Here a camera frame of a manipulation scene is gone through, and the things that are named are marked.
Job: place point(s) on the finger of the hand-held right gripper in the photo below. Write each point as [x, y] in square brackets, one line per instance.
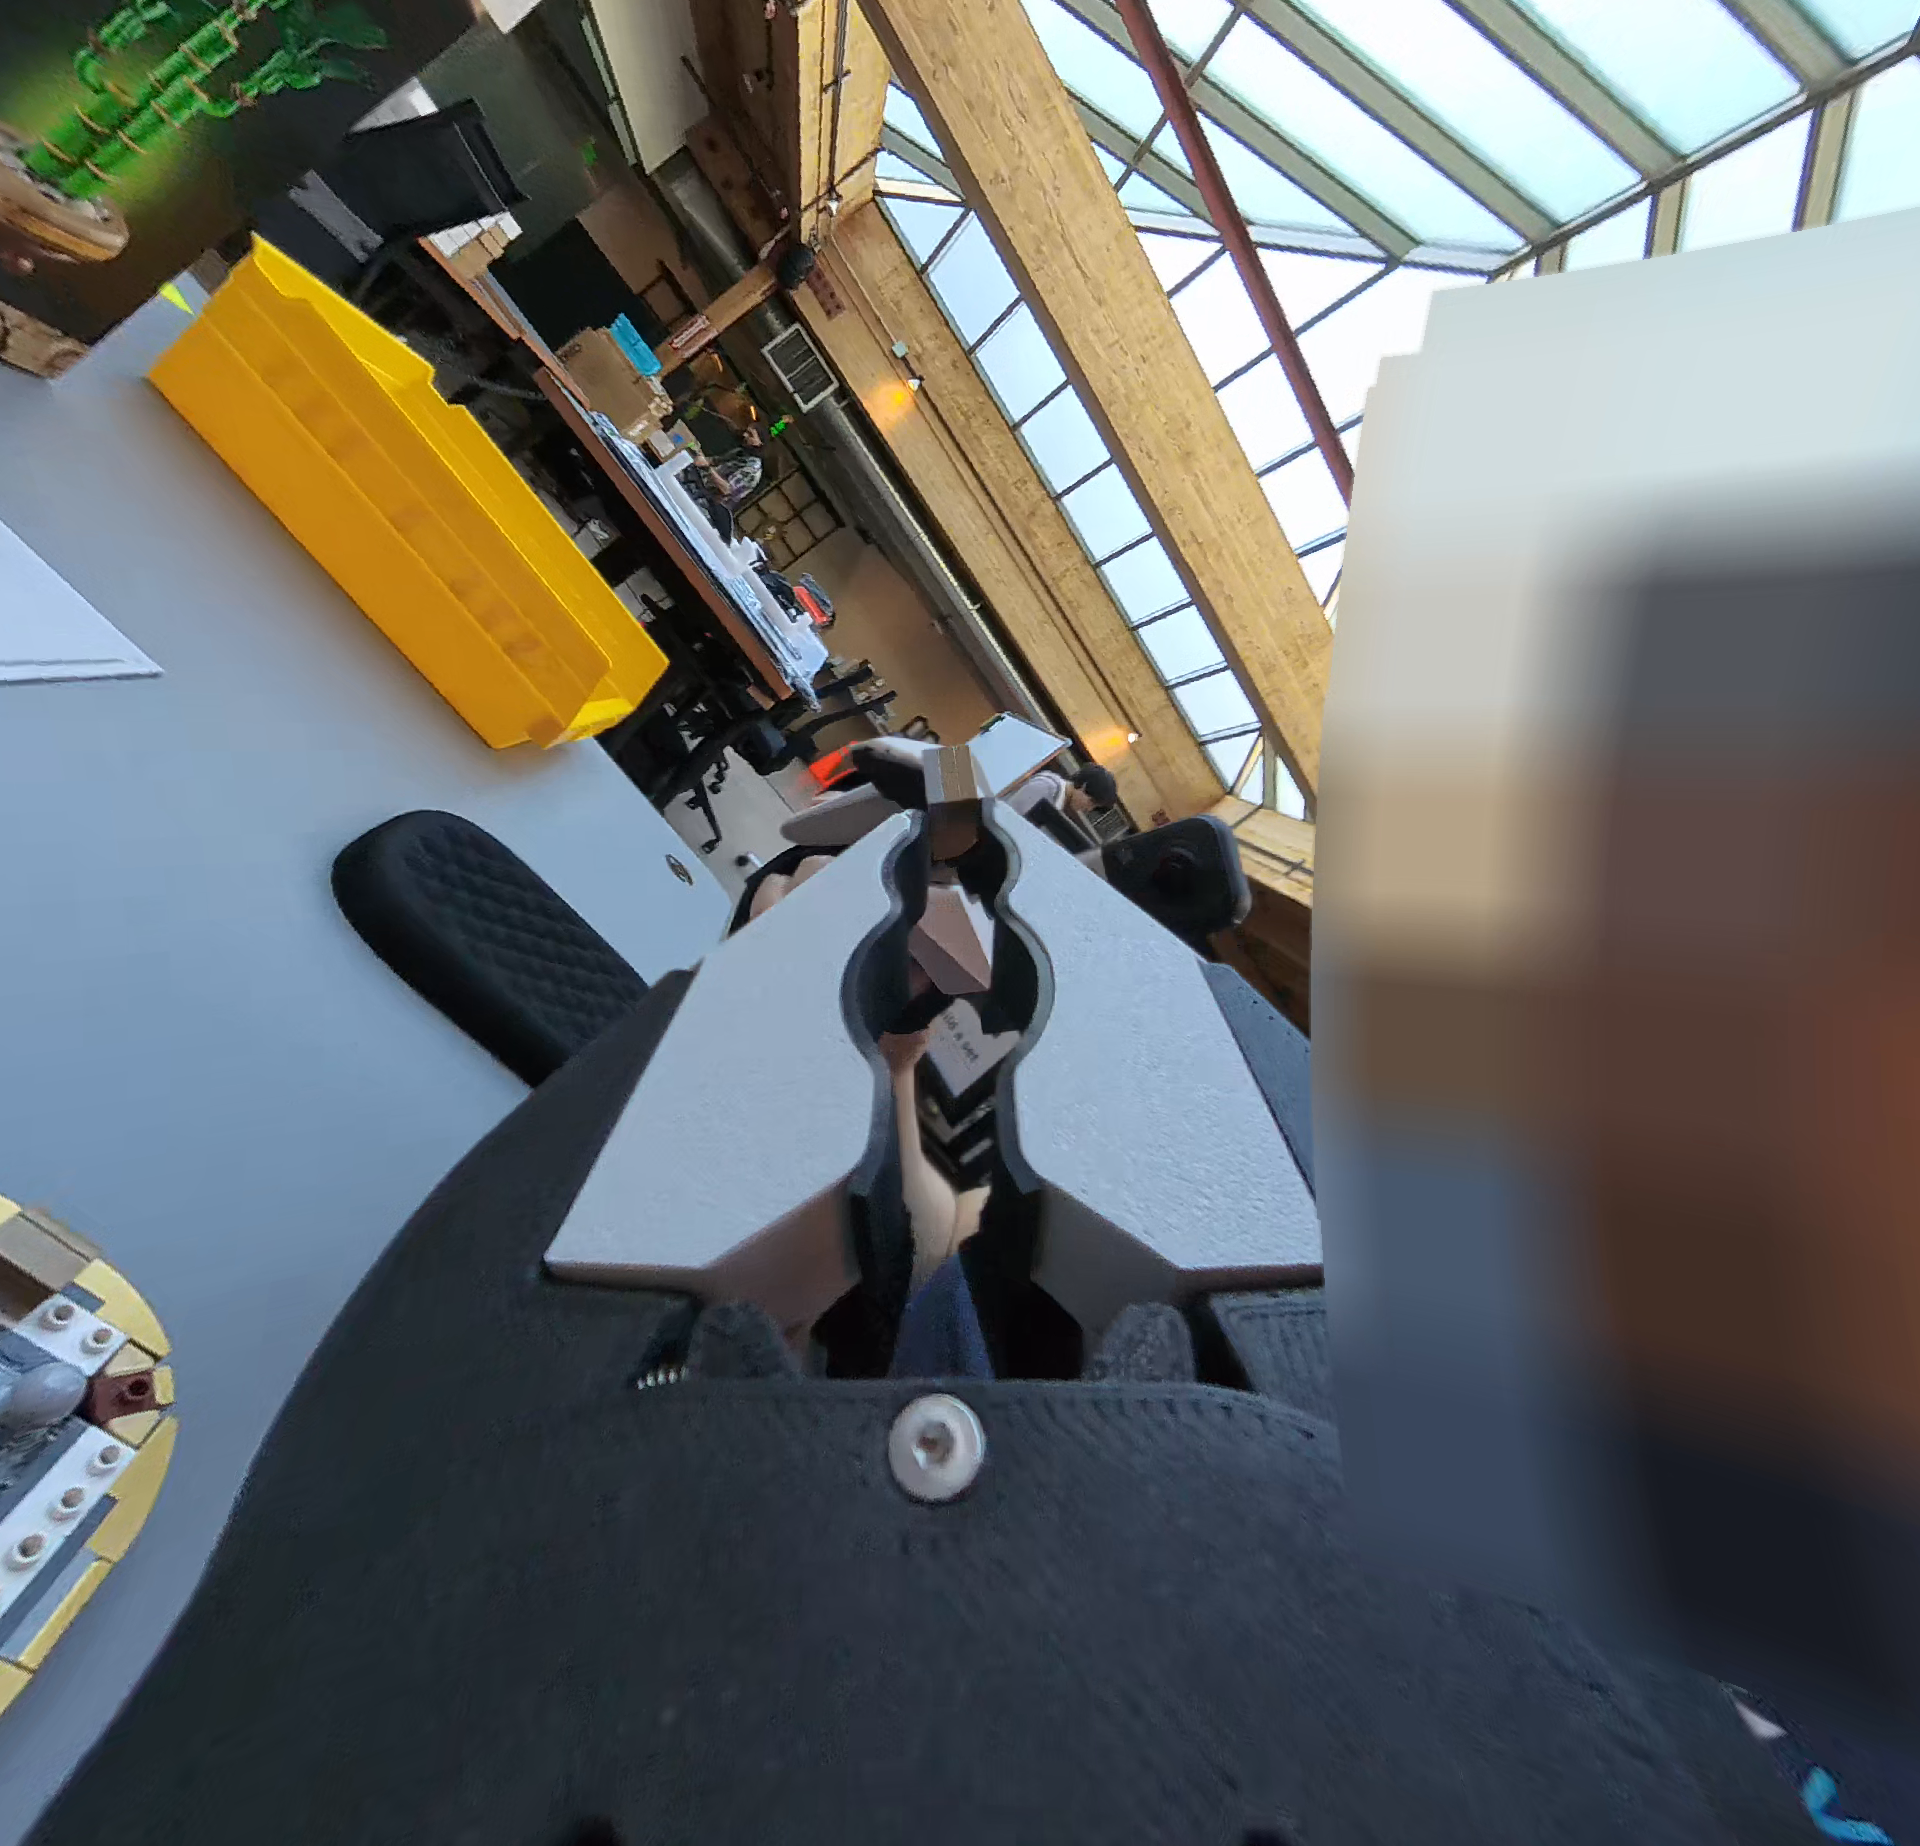
[840, 812]

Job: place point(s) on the person's right hand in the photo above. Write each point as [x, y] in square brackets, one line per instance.
[946, 1224]

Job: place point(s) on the black lego set box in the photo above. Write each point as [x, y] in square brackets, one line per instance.
[195, 105]

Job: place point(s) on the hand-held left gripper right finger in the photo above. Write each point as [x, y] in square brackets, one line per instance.
[1170, 1111]

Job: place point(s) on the red ceiling pipe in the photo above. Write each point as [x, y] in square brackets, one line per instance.
[1216, 181]

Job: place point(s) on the wooden ceiling beam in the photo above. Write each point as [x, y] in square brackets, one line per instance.
[1110, 315]

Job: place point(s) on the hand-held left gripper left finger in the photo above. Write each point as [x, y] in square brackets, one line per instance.
[721, 1111]

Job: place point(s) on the cardboard box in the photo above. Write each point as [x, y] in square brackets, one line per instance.
[612, 374]

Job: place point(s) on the round lego model base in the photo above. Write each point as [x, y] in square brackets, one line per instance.
[75, 1441]

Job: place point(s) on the wooden office table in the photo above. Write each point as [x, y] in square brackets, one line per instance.
[676, 527]

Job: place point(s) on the yellow plastic bin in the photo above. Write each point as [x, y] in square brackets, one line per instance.
[406, 512]

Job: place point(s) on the black quilted wrist rest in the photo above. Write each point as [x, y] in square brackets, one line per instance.
[481, 932]

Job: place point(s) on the white instruction sheet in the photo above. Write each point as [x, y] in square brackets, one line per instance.
[61, 617]

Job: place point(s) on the small tan lego piece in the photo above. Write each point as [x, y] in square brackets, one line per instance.
[957, 775]

